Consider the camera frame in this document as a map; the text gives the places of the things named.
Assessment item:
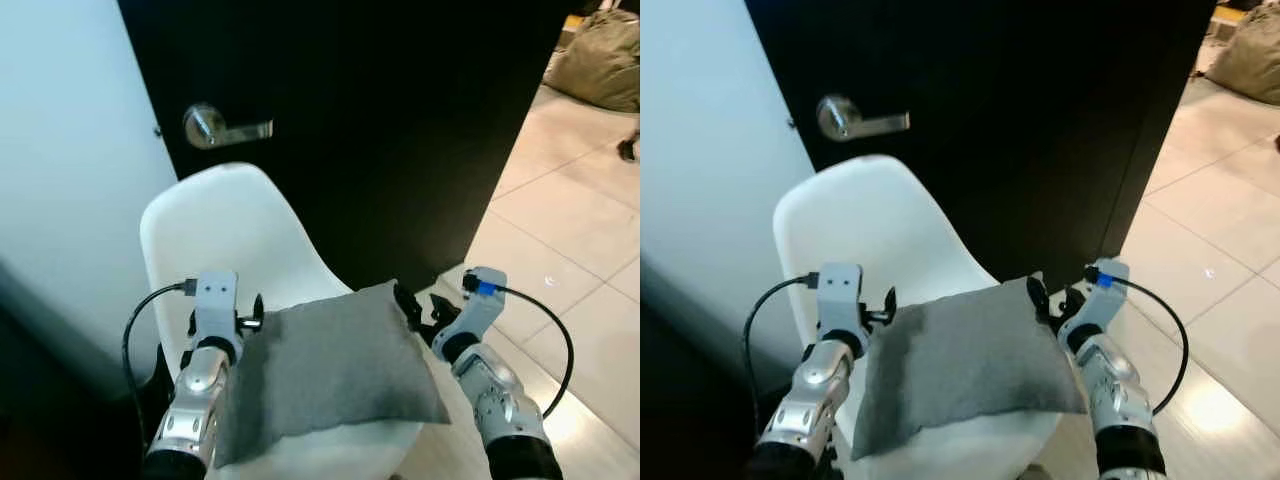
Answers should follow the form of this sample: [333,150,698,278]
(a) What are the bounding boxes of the grey pillow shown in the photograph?
[852,272,1089,463]
[215,280,451,469]

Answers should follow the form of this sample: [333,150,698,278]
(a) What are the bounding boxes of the white plastic chair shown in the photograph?
[773,155,1101,480]
[140,163,476,480]

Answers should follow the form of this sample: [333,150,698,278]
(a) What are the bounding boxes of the black door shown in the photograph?
[745,0,1219,291]
[118,0,586,293]

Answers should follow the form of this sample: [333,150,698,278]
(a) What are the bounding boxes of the olive beanbag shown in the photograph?
[1205,5,1280,106]
[543,8,641,113]

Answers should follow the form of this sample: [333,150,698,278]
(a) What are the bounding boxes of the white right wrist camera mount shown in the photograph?
[1060,258,1131,336]
[440,266,508,346]

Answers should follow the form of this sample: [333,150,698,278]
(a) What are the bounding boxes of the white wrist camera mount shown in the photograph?
[1060,258,1131,336]
[816,263,866,336]
[440,266,508,346]
[193,271,241,341]

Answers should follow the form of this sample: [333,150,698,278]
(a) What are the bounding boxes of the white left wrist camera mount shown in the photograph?
[193,271,241,341]
[816,263,866,336]

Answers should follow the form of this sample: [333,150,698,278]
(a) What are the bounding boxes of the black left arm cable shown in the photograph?
[742,273,821,441]
[122,282,198,441]

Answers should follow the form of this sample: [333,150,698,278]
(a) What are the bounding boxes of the silver door lever handle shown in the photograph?
[816,94,911,142]
[183,103,274,151]

